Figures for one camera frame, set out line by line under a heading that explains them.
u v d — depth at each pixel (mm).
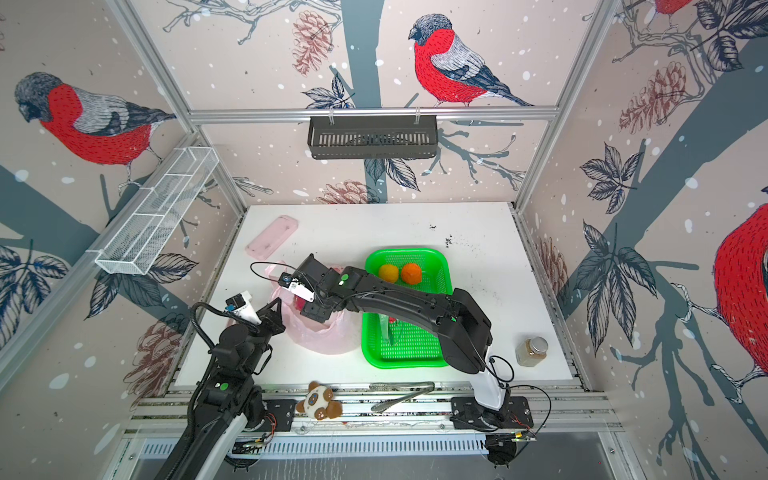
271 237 1102
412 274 934
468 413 734
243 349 613
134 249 708
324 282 598
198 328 570
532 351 747
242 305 696
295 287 687
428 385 794
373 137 1061
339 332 745
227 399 579
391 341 832
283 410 746
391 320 836
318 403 732
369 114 941
